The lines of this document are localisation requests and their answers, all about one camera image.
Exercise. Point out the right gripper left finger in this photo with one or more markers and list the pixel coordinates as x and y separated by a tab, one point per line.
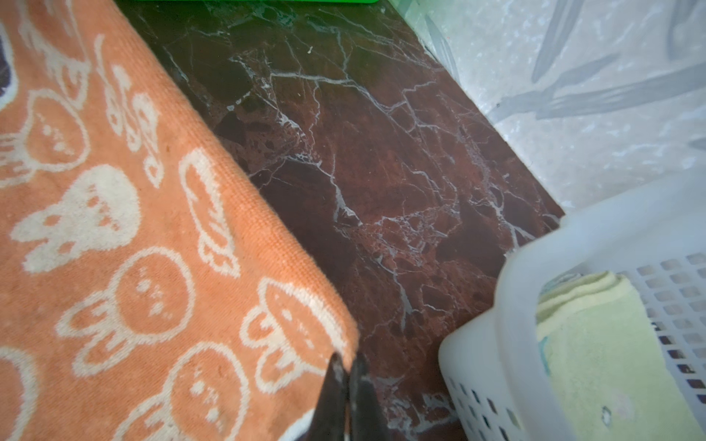
329	419

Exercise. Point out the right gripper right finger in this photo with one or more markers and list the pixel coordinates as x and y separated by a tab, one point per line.
366	420

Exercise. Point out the peach patterned towel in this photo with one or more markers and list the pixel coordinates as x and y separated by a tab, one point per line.
148	292

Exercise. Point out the yellow green towel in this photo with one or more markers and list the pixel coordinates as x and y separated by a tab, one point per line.
605	365

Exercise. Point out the white plastic basket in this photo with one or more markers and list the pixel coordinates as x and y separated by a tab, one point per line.
655	236

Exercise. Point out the green plastic basket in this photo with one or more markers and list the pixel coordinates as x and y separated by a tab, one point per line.
335	2

